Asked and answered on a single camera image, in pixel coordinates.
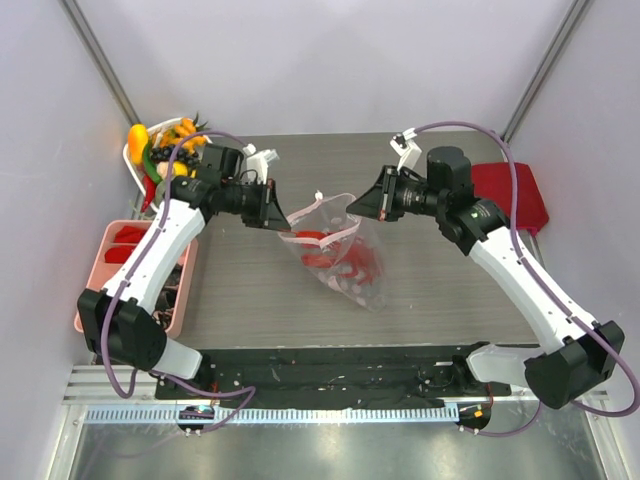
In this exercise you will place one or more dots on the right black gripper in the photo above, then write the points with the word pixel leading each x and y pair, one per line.
pixel 388 193

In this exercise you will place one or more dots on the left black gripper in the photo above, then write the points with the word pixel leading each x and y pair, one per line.
pixel 268 213

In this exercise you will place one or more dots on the red plastic lobster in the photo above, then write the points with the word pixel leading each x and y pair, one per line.
pixel 355 255

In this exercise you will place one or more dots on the clear zip top bag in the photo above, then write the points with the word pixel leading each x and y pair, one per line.
pixel 328 214

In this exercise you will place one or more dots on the beige toy garlic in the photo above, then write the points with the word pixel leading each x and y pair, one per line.
pixel 165 170

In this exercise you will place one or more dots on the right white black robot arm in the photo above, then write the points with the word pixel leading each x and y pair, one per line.
pixel 575 352

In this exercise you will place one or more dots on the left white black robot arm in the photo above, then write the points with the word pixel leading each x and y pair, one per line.
pixel 117 319

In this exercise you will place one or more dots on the yellow toy lemon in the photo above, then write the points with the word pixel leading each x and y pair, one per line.
pixel 182 169

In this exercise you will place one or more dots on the red folded cloth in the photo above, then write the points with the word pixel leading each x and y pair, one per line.
pixel 493 181

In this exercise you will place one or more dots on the red toy chili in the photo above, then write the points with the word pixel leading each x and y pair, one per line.
pixel 150 192

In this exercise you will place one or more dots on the green toy chili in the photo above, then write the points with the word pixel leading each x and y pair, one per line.
pixel 149 166

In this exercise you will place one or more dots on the red felt pieces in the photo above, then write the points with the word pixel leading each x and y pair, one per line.
pixel 125 241

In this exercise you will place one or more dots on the white plastic basket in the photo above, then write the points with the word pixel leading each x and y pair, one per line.
pixel 161 151

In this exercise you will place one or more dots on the yellow orange toy pepper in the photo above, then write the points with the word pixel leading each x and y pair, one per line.
pixel 137 140

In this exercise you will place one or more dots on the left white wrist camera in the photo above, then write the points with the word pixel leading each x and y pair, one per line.
pixel 258 162

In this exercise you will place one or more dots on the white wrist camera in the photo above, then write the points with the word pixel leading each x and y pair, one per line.
pixel 258 162
pixel 406 148

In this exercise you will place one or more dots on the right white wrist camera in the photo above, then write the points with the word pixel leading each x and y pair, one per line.
pixel 406 148

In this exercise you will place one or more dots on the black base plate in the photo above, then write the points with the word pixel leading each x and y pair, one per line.
pixel 324 378

